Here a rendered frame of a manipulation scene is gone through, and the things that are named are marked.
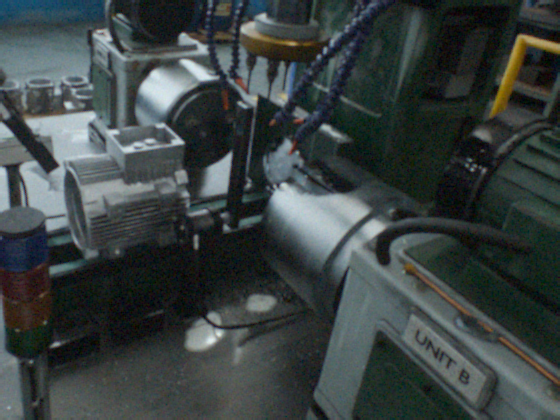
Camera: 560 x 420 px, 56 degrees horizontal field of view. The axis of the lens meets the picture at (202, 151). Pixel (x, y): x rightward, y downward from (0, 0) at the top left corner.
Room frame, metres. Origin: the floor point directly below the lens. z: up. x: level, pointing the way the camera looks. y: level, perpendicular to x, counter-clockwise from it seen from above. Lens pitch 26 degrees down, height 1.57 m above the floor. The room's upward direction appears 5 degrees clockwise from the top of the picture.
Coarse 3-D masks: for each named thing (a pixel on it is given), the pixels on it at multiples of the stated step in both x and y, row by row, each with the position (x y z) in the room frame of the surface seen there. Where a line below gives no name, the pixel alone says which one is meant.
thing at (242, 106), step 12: (240, 108) 0.84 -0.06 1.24; (252, 108) 0.83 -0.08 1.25; (240, 120) 0.83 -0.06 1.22; (252, 120) 0.83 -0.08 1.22; (240, 132) 0.83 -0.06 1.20; (240, 144) 0.83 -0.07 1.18; (240, 156) 0.83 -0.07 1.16; (240, 168) 0.83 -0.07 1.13; (240, 180) 0.83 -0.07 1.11; (228, 192) 0.84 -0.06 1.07; (240, 192) 0.83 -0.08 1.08; (228, 204) 0.84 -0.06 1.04; (240, 204) 0.83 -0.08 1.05; (228, 216) 0.83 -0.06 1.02
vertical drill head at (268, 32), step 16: (272, 0) 1.02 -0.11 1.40; (288, 0) 1.00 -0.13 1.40; (304, 0) 1.00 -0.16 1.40; (272, 16) 1.01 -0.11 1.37; (288, 16) 1.00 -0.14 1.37; (304, 16) 1.01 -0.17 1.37; (240, 32) 1.03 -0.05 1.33; (256, 32) 1.01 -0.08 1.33; (272, 32) 0.99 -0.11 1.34; (288, 32) 0.98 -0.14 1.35; (304, 32) 0.98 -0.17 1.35; (320, 32) 1.06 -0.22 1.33; (256, 48) 0.98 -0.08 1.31; (272, 48) 0.96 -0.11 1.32; (288, 48) 0.95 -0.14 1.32; (304, 48) 0.96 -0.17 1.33; (320, 48) 0.98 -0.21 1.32; (256, 64) 1.05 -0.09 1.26; (272, 64) 0.97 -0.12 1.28; (288, 64) 1.09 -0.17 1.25; (272, 80) 0.98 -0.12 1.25
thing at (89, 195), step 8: (64, 160) 0.88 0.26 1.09; (64, 168) 0.87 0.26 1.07; (176, 176) 0.86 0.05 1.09; (184, 176) 0.86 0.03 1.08; (176, 184) 0.85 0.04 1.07; (184, 184) 0.86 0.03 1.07; (88, 192) 0.77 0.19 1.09; (96, 192) 0.77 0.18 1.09; (88, 200) 0.76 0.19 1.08; (96, 200) 0.76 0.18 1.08; (88, 256) 0.76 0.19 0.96; (96, 256) 0.76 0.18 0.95
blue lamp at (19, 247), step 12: (0, 240) 0.46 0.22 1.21; (12, 240) 0.46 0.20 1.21; (24, 240) 0.46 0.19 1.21; (36, 240) 0.47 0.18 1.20; (0, 252) 0.46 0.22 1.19; (12, 252) 0.46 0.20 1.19; (24, 252) 0.46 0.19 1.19; (36, 252) 0.47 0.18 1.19; (0, 264) 0.47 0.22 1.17; (12, 264) 0.46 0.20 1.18; (24, 264) 0.46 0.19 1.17; (36, 264) 0.47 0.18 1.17
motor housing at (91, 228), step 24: (72, 168) 0.83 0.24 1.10; (96, 168) 0.82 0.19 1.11; (72, 192) 0.89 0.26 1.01; (120, 192) 0.81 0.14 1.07; (144, 192) 0.82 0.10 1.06; (72, 216) 0.87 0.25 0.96; (96, 216) 0.76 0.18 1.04; (144, 216) 0.80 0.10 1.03; (168, 216) 0.82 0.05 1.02; (96, 240) 0.75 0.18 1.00; (144, 240) 0.80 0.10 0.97
